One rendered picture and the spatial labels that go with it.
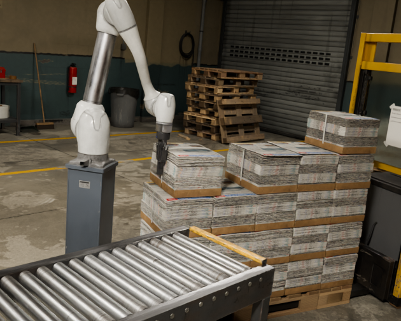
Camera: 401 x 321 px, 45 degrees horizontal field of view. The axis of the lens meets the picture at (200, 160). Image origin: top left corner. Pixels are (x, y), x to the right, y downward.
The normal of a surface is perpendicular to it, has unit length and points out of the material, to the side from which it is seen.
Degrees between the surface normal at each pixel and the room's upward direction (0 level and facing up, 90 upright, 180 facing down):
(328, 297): 90
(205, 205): 90
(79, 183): 90
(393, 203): 90
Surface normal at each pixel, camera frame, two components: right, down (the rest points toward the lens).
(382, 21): -0.71, 0.09
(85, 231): -0.20, 0.20
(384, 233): -0.89, 0.02
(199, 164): 0.44, 0.24
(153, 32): 0.69, 0.22
